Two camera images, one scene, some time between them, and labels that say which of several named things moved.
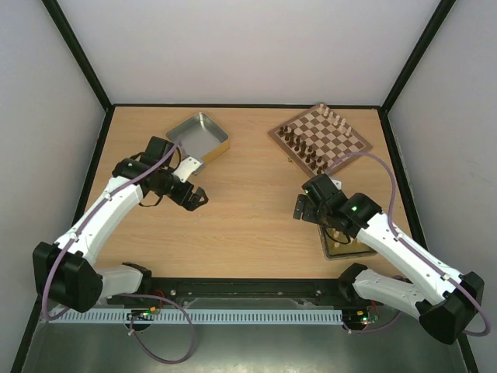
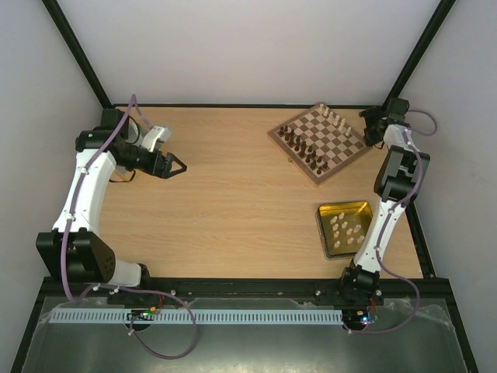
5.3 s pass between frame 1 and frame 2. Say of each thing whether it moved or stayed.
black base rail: stayed
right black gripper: moved
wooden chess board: stayed
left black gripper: moved
